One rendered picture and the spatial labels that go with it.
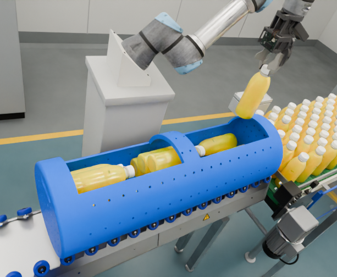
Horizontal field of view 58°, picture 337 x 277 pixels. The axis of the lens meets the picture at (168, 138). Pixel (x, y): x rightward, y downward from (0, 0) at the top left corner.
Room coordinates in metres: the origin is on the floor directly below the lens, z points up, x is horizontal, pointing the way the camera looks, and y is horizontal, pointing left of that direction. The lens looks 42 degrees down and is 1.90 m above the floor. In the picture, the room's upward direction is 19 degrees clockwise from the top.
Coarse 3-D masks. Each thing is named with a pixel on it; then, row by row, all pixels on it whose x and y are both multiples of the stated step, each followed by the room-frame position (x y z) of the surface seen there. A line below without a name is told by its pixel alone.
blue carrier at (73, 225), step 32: (224, 128) 1.09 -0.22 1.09; (256, 128) 1.07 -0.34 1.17; (96, 160) 0.68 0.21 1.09; (128, 160) 0.76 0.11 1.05; (192, 160) 0.70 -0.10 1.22; (224, 160) 0.77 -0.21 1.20; (256, 160) 0.85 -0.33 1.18; (64, 192) 0.43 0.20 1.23; (96, 192) 0.47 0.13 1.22; (128, 192) 0.52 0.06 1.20; (160, 192) 0.57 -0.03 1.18; (192, 192) 0.64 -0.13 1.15; (224, 192) 0.75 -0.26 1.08; (64, 224) 0.38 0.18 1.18; (96, 224) 0.42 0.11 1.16; (128, 224) 0.47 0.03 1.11; (64, 256) 0.35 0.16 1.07
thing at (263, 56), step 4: (264, 48) 1.00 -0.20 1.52; (260, 52) 1.00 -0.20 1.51; (264, 52) 1.01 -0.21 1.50; (268, 52) 1.01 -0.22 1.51; (256, 56) 1.00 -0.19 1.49; (260, 56) 1.01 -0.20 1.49; (264, 56) 1.02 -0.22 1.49; (268, 56) 1.02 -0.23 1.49; (260, 60) 1.02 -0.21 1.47; (264, 60) 1.02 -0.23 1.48; (260, 64) 1.02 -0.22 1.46; (260, 68) 1.02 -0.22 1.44
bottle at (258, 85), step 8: (256, 80) 0.98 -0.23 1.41; (264, 80) 0.98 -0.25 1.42; (248, 88) 0.99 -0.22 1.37; (256, 88) 0.97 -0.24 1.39; (264, 88) 0.98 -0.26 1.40; (248, 96) 0.98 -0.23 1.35; (256, 96) 0.97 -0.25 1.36; (240, 104) 0.99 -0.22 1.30; (248, 104) 0.97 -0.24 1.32; (256, 104) 0.98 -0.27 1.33; (240, 112) 0.98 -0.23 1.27; (248, 112) 0.97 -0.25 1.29
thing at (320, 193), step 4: (324, 184) 1.15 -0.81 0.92; (324, 188) 1.13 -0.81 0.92; (328, 188) 1.13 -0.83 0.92; (332, 188) 1.11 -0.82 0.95; (320, 192) 1.11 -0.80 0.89; (324, 192) 1.06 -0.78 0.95; (316, 196) 1.11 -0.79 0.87; (320, 196) 1.05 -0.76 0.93; (316, 200) 1.05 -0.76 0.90; (308, 204) 1.12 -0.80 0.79; (312, 204) 1.05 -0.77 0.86; (308, 208) 1.05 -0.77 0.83; (328, 212) 1.44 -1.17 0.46
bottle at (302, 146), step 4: (300, 140) 1.22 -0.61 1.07; (304, 140) 1.21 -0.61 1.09; (300, 144) 1.20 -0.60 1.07; (304, 144) 1.20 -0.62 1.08; (308, 144) 1.19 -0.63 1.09; (296, 148) 1.19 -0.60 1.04; (300, 148) 1.19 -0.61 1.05; (304, 148) 1.18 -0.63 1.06; (308, 148) 1.19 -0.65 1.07; (296, 152) 1.19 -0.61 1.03; (300, 152) 1.18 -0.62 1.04; (296, 156) 1.18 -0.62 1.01
